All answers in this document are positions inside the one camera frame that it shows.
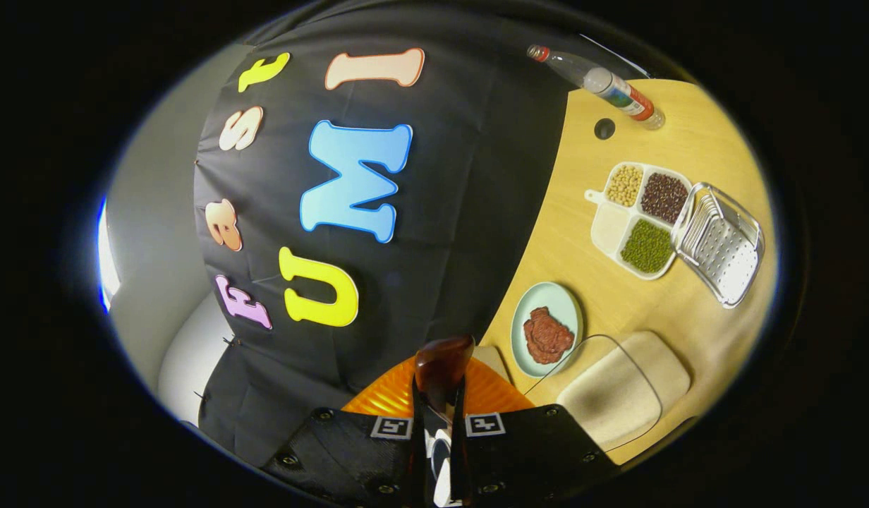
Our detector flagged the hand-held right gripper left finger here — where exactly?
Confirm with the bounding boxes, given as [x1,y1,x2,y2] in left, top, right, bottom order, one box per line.
[262,356,429,506]

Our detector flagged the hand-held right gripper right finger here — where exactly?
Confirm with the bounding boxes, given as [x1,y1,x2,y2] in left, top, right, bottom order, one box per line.
[451,360,619,506]

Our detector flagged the brown wooden spoon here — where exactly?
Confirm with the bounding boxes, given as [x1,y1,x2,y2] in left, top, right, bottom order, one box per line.
[413,335,475,424]

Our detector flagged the metal wire chopstick holder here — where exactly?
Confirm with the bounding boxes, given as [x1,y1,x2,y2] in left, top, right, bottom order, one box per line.
[671,182,765,310]

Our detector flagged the reddish brown meat piece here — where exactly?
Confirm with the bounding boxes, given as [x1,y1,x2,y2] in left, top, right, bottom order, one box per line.
[523,307,566,344]
[526,330,575,365]

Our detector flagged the clear plastic container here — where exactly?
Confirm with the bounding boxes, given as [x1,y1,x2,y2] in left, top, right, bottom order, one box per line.
[526,330,692,453]

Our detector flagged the light green plate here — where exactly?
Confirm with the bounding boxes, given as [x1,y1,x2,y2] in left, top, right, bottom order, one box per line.
[511,282,584,379]

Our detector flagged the white divided grain tray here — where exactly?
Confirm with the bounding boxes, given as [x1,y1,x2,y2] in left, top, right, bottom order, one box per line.
[585,162,693,282]

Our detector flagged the green mung beans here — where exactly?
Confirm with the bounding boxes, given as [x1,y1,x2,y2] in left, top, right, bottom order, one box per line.
[620,219,674,274]

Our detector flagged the black backdrop cloth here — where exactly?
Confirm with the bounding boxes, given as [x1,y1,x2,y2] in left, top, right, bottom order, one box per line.
[195,14,597,466]

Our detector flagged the yellow soybeans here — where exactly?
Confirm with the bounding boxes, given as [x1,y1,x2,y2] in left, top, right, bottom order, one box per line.
[607,165,644,207]

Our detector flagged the dark red beans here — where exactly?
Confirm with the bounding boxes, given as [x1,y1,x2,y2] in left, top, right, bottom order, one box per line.
[640,173,690,225]

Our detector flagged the clear plastic water bottle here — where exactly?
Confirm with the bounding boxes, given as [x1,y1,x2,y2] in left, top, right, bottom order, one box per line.
[526,44,667,132]

